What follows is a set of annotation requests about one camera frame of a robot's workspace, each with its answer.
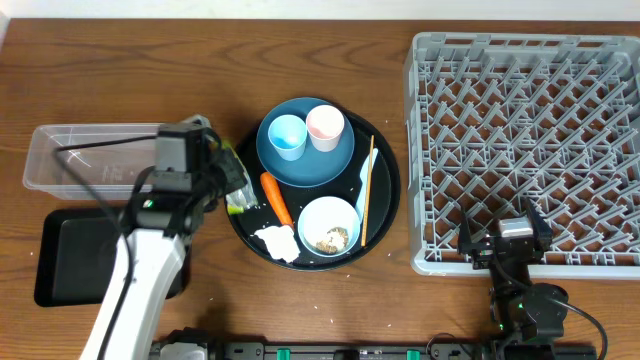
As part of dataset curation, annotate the light blue bowl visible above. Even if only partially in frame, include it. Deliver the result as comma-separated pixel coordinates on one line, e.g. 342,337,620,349
297,196,361,258

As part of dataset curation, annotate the orange carrot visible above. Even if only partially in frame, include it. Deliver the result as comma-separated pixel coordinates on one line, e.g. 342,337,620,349
260,172,294,227

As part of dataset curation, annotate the white napkin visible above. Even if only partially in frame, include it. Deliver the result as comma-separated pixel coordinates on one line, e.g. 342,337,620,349
254,225,300,263

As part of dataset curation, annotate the brown food scrap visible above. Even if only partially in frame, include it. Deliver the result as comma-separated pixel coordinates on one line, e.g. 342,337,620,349
315,227,349,255

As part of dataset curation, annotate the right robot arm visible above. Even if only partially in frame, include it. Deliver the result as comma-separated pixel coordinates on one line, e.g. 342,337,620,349
457,199,609,360

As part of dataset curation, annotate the light blue cup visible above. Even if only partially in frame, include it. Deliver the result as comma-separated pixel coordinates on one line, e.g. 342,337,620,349
268,114,307,161

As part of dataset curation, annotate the round black tray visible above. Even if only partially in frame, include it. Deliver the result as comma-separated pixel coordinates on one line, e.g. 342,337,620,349
229,110,402,271

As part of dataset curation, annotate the clear plastic bin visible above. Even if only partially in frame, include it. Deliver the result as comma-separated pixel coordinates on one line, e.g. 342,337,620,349
23,123,162,200

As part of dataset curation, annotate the black rectangular tray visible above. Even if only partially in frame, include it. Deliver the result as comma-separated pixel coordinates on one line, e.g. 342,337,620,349
33,205,191,308

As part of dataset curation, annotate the dark blue plate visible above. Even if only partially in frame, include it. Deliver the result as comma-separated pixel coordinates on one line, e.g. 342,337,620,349
256,97,355,188

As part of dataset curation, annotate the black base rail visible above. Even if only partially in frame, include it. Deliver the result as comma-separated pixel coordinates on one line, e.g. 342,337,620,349
149,327,599,360

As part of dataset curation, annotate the light blue plastic knife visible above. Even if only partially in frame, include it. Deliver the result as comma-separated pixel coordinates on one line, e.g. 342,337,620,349
355,155,370,222

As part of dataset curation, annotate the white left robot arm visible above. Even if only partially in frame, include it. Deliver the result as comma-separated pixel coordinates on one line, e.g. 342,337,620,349
81,116,247,359

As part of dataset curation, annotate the wooden chopstick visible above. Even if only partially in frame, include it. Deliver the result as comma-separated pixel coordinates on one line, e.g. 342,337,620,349
361,135,375,248

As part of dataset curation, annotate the grey dishwasher rack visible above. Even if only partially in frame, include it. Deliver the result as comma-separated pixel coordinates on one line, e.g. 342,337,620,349
403,32,639,280

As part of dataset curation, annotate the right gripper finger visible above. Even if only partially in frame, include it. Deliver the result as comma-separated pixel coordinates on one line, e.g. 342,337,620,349
524,199,553,250
458,208,471,245

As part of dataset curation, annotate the green yellow snack wrapper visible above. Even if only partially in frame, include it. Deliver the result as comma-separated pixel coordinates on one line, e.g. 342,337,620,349
222,140,258,215

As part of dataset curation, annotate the pink cup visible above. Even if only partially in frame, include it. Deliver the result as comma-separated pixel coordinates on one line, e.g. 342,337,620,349
305,105,345,152

